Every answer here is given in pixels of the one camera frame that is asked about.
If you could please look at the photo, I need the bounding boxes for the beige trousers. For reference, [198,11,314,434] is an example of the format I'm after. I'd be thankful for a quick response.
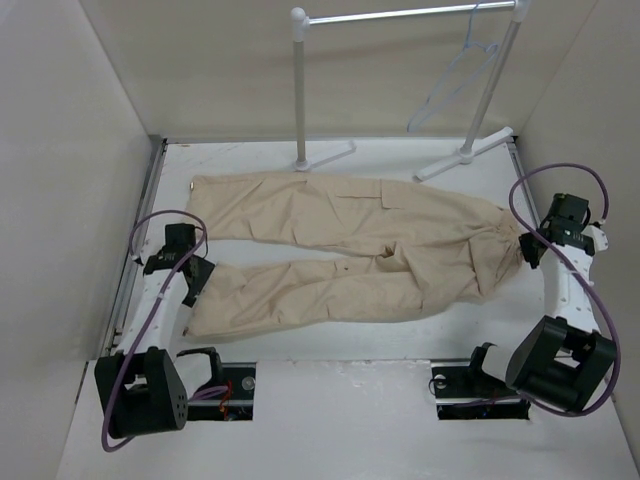
[186,172,522,340]

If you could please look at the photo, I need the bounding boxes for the light blue wire hanger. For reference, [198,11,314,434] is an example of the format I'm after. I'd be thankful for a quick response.
[406,1,500,133]

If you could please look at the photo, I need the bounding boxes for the white clothes rack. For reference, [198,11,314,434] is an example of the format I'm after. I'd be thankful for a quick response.
[290,1,531,182]

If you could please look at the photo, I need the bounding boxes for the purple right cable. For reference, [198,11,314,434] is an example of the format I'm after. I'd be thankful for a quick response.
[508,162,622,415]

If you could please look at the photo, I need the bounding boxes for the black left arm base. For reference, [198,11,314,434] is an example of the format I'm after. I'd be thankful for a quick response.
[187,363,257,422]

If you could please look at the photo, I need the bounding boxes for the purple cable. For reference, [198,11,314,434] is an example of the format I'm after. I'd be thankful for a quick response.
[101,209,234,454]
[508,162,622,415]

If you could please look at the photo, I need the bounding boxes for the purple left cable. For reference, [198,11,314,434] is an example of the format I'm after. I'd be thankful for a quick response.
[101,209,234,454]

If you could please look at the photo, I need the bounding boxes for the aluminium table edge rail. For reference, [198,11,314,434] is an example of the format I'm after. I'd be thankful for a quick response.
[96,135,168,357]

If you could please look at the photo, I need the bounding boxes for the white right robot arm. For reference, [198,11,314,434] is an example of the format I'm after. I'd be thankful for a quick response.
[463,193,618,416]

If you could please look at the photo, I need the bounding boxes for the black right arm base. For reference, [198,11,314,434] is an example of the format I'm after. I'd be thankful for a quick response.
[428,361,530,421]

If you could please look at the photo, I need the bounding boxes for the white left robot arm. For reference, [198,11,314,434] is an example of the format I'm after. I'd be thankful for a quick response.
[94,223,229,452]

